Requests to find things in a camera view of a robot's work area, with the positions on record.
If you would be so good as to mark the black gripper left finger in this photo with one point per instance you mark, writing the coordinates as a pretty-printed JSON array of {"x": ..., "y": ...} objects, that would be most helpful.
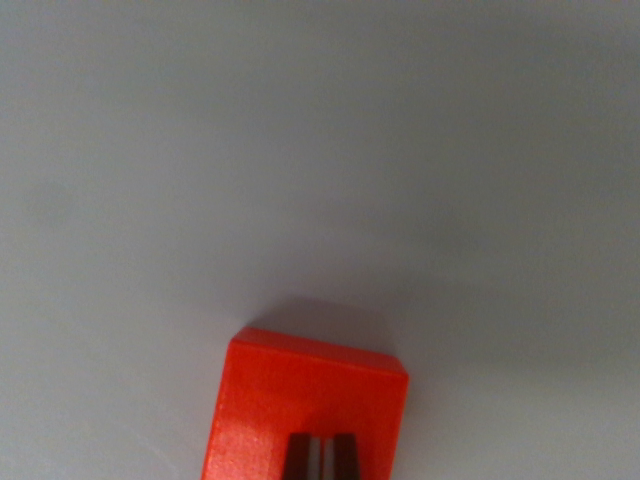
[{"x": 298, "y": 457}]

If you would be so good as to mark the white plastic bin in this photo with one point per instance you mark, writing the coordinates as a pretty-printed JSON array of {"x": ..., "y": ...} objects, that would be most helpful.
[{"x": 300, "y": 150}]

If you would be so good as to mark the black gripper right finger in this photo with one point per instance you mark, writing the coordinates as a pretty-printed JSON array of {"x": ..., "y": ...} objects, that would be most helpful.
[{"x": 346, "y": 457}]

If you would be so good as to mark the red cube block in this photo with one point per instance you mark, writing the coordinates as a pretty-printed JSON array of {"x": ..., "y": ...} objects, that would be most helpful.
[{"x": 300, "y": 390}]

